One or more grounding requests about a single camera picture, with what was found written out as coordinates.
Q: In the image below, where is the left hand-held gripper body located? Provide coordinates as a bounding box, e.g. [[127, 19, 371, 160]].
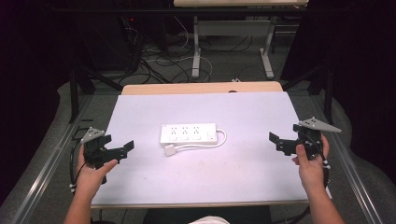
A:
[[80, 126, 127, 171]]

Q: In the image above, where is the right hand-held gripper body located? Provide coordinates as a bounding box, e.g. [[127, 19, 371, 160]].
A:
[[275, 117, 343, 161]]

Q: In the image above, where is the white plug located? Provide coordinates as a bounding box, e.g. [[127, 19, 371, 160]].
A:
[[163, 143, 178, 158]]

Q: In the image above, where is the white power strip cable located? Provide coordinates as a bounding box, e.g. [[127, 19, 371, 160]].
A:
[[174, 128, 228, 153]]

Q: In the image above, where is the white power strip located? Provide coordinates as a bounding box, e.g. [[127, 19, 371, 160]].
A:
[[160, 122, 219, 147]]

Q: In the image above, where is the person's left hand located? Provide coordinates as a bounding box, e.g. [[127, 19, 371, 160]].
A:
[[75, 146, 120, 196]]

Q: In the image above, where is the person's right hand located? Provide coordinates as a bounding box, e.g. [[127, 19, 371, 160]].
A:
[[291, 134, 331, 194]]

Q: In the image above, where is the black metal stand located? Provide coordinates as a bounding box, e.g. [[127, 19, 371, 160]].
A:
[[68, 60, 124, 124], [281, 63, 336, 126]]

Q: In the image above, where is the white table mat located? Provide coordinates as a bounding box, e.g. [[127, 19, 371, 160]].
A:
[[91, 91, 309, 206]]

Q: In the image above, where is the wooden table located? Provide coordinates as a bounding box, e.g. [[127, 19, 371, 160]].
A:
[[91, 80, 309, 209]]

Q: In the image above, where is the dark curtain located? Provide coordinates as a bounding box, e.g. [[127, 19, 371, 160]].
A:
[[281, 0, 396, 185], [0, 0, 78, 206]]

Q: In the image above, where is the black computer tower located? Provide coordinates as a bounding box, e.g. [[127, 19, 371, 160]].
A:
[[76, 12, 142, 73]]

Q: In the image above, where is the person's white clothing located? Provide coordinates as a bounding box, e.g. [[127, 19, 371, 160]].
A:
[[189, 216, 231, 224]]

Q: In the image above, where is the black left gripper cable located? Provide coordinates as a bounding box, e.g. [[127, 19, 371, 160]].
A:
[[69, 140, 88, 194]]

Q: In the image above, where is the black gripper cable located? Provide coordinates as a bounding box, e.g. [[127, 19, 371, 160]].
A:
[[311, 136, 332, 189], [69, 140, 88, 194]]

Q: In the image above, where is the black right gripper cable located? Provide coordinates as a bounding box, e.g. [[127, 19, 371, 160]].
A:
[[311, 136, 332, 189]]

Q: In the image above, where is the aluminium rail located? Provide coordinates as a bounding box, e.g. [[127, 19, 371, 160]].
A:
[[8, 94, 95, 224], [309, 94, 385, 224]]

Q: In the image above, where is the bundle of black floor cables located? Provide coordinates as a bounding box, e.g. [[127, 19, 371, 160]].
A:
[[124, 18, 195, 85]]

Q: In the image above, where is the white floor cable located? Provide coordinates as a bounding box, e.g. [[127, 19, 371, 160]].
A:
[[146, 16, 214, 84]]

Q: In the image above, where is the white desk frame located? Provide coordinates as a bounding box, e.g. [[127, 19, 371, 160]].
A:
[[191, 15, 277, 80]]

